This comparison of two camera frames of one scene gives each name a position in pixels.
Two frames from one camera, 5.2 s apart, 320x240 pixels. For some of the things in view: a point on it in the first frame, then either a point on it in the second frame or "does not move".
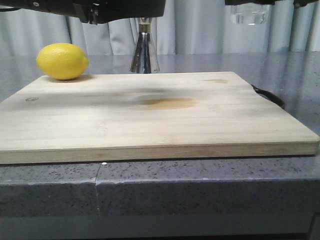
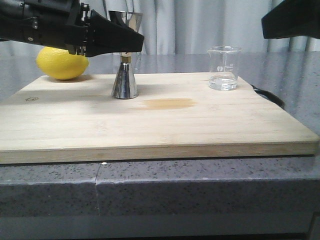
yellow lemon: [62, 61] does not move
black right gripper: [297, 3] → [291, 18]
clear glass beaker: [250, 13] → [224, 62]
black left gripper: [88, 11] → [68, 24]
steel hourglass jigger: [144, 59] → [124, 86]
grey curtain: [188, 26] does not move
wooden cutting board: [114, 116] does not move
